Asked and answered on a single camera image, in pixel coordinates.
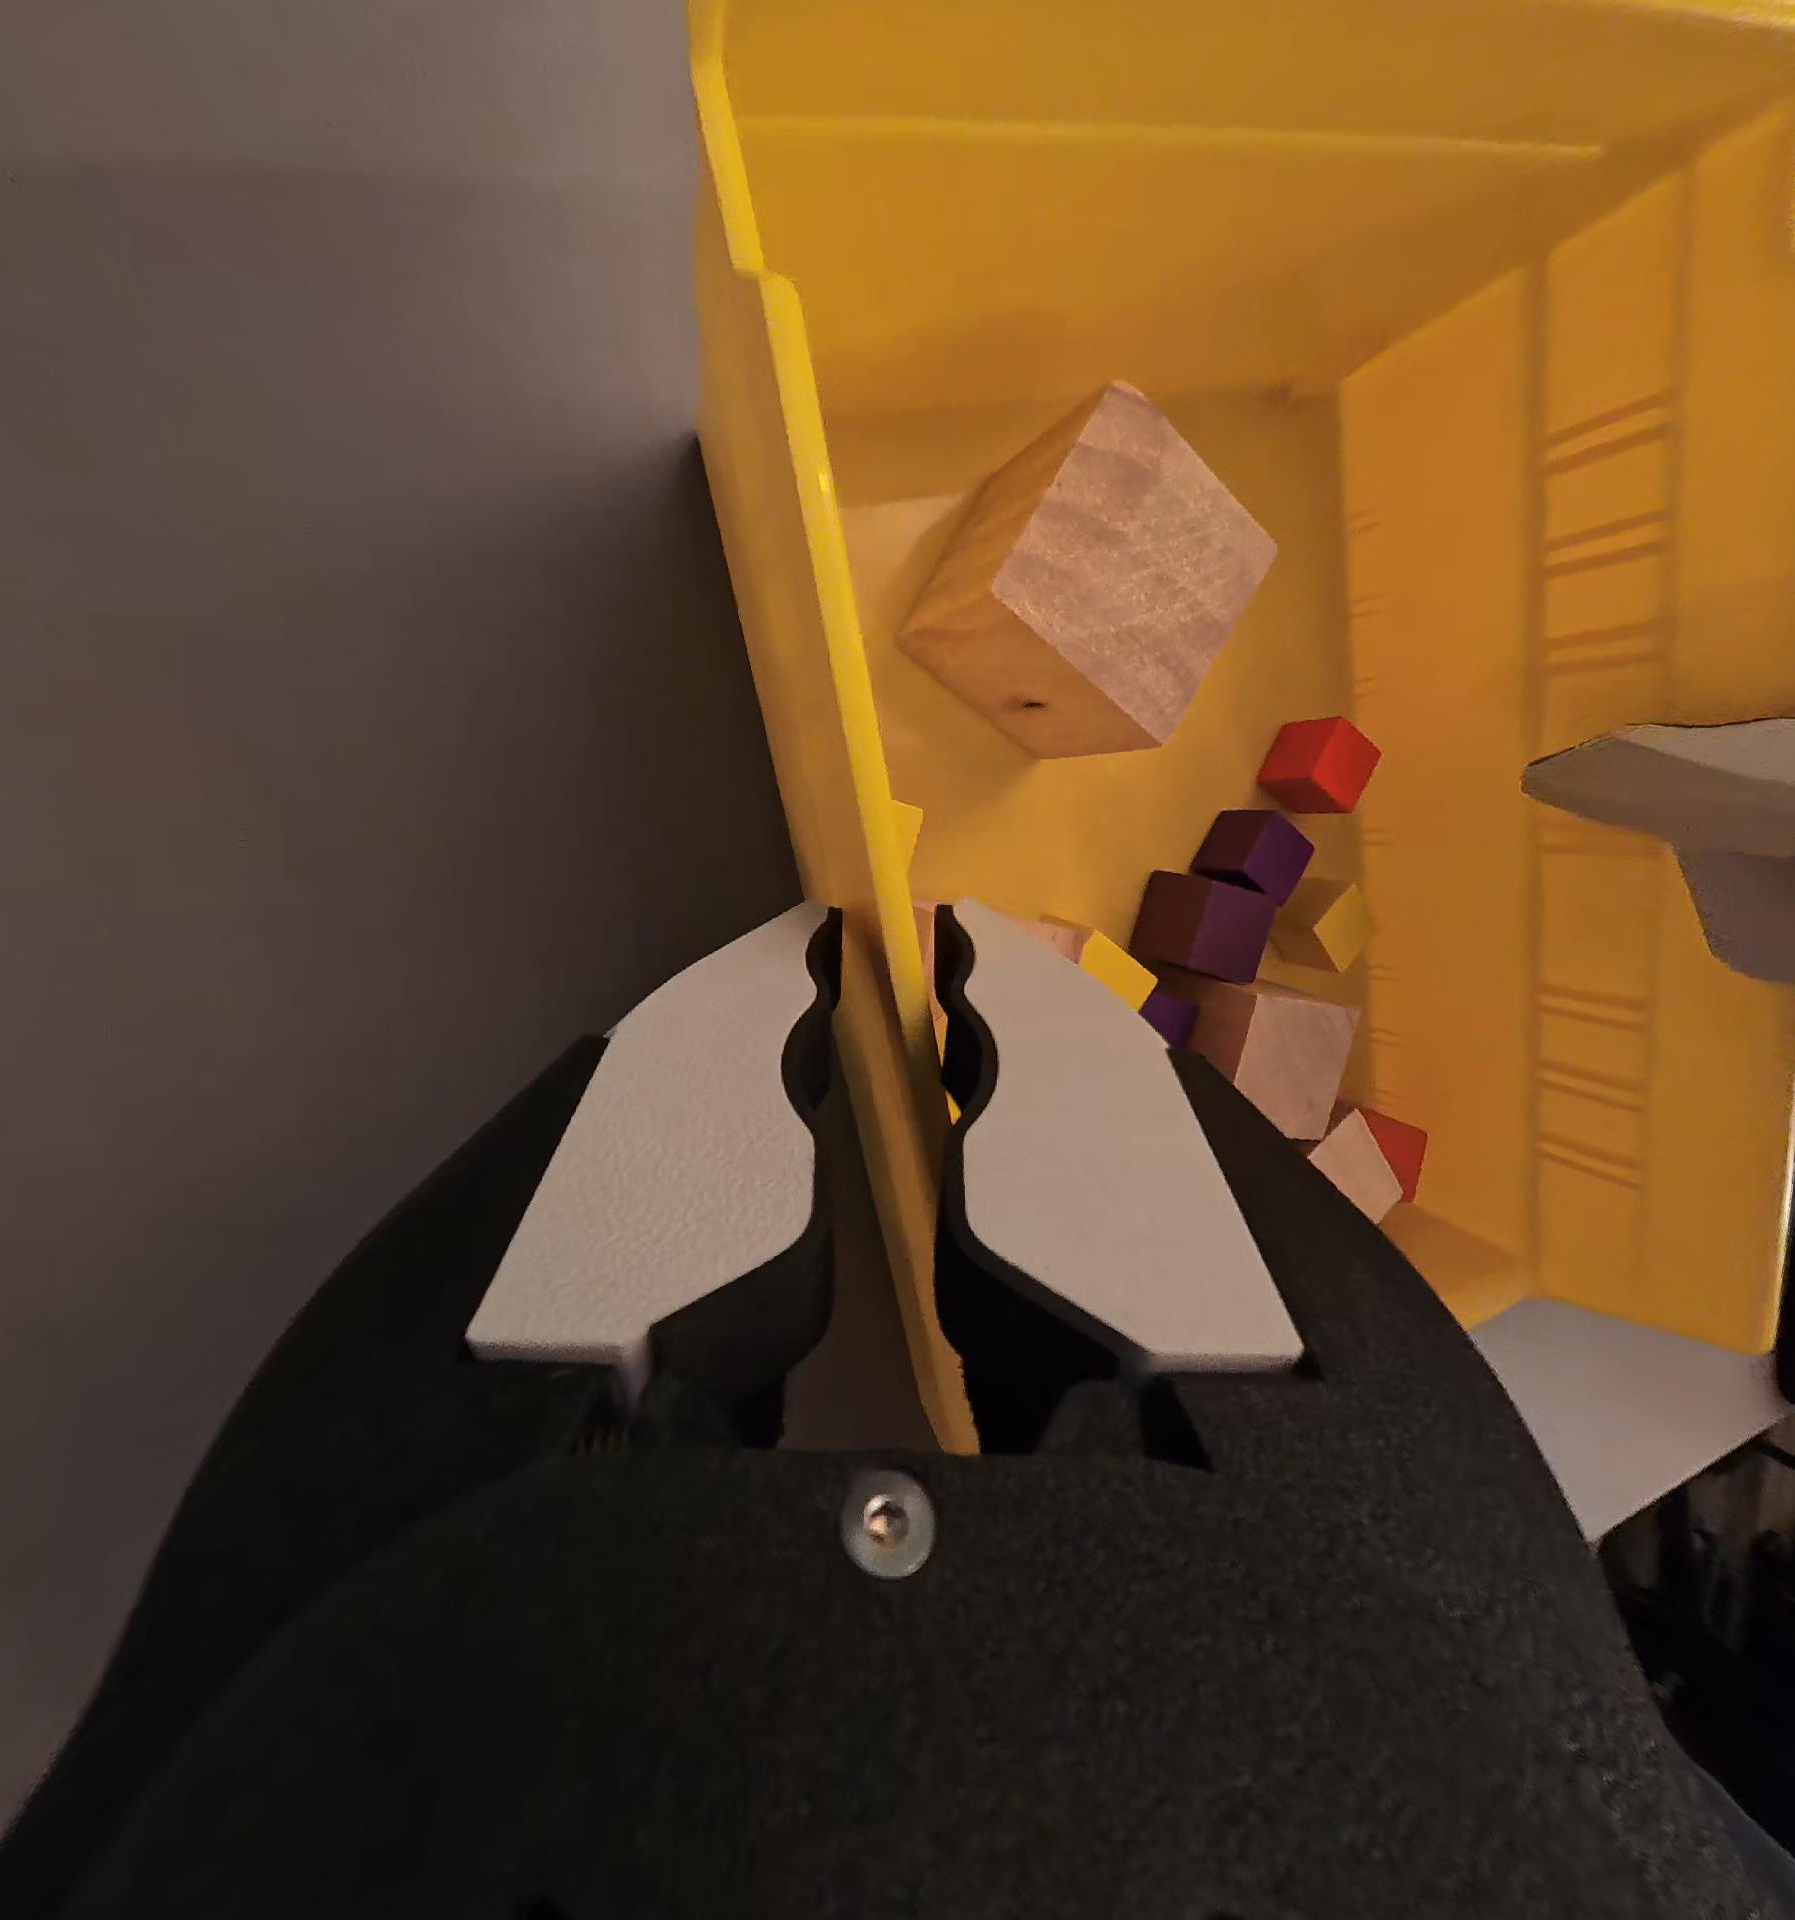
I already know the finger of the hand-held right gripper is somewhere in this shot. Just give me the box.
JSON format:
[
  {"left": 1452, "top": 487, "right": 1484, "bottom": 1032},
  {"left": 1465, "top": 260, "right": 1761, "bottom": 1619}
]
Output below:
[
  {"left": 1521, "top": 721, "right": 1795, "bottom": 862},
  {"left": 1677, "top": 850, "right": 1795, "bottom": 982}
]

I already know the yellow plastic box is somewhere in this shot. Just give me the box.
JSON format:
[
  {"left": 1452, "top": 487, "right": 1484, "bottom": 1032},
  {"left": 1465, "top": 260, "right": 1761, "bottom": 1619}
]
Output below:
[{"left": 684, "top": 0, "right": 1795, "bottom": 1455}]

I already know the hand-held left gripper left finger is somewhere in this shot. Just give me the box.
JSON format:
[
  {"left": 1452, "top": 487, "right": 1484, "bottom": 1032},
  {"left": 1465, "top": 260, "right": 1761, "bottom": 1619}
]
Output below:
[{"left": 462, "top": 902, "right": 845, "bottom": 1451}]

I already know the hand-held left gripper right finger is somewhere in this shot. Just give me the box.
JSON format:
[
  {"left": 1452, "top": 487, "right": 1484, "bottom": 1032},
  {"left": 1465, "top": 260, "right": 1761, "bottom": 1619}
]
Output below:
[{"left": 935, "top": 898, "right": 1310, "bottom": 1455}]

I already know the pile of wooden cubes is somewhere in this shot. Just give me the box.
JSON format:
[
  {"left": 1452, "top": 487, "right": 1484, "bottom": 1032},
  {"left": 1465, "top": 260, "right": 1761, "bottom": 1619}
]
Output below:
[{"left": 891, "top": 381, "right": 1431, "bottom": 1224}]

